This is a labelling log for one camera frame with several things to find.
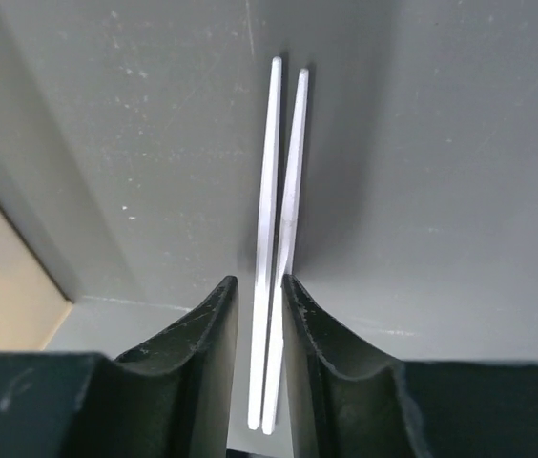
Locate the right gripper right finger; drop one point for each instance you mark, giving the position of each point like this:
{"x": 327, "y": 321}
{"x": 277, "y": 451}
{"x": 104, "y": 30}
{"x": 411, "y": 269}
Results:
{"x": 347, "y": 398}

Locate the cream divided utensil box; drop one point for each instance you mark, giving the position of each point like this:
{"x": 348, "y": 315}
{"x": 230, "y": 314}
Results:
{"x": 31, "y": 307}

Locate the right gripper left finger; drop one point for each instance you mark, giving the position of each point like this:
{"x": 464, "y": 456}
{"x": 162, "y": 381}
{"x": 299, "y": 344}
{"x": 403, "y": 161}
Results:
{"x": 169, "y": 396}

